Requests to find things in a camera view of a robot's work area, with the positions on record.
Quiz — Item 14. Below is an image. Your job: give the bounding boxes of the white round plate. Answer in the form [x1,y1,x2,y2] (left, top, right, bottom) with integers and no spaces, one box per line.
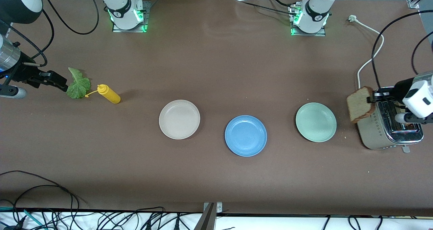
[159,99,201,140]

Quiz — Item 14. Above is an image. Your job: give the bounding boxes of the black looped floor cable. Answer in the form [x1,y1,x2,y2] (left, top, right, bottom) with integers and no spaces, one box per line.
[0,170,80,221]

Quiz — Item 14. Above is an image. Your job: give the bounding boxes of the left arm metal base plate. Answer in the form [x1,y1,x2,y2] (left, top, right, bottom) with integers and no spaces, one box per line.
[290,3,327,37]

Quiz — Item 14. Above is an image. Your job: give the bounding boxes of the brown bread slice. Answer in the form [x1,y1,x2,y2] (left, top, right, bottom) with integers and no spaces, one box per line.
[346,86,376,124]

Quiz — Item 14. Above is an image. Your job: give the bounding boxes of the green round plate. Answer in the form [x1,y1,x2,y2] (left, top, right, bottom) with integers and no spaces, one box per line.
[295,102,338,143]

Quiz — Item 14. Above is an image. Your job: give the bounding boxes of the green lettuce leaf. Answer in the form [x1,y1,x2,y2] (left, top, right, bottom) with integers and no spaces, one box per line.
[66,67,91,99]

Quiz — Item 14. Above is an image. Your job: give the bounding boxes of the blue round plate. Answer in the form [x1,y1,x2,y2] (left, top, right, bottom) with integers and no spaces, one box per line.
[224,115,268,157]

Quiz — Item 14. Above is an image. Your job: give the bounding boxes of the beige chrome toaster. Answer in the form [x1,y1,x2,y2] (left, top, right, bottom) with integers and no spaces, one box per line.
[354,86,425,154]

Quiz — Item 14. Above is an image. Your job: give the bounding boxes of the teal floor cable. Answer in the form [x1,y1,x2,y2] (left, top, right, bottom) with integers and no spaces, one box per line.
[0,206,46,230]

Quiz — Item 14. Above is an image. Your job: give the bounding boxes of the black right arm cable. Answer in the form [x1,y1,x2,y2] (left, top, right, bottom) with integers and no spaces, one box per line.
[0,10,55,68]
[38,0,99,35]

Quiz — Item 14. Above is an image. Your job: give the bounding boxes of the black cable on table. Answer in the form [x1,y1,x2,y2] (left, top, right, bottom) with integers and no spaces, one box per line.
[236,0,299,16]

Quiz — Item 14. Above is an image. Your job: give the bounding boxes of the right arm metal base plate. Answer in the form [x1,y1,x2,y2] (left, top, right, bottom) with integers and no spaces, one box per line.
[112,0,151,33]

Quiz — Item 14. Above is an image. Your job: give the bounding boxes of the metal table bracket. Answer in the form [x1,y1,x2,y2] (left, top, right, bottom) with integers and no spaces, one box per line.
[194,202,223,230]

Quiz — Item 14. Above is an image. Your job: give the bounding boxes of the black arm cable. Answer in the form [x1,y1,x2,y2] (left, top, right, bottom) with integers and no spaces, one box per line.
[0,10,55,68]
[38,0,99,35]
[371,9,433,89]

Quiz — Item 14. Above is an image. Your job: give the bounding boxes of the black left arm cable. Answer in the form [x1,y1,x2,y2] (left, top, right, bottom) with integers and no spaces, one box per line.
[371,9,433,89]

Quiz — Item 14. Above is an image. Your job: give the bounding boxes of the white toaster power cable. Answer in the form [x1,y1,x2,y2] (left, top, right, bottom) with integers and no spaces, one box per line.
[348,15,385,90]

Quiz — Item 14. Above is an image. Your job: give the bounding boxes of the yellow squeeze bottle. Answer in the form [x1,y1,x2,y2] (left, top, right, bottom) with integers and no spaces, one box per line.
[85,84,121,105]

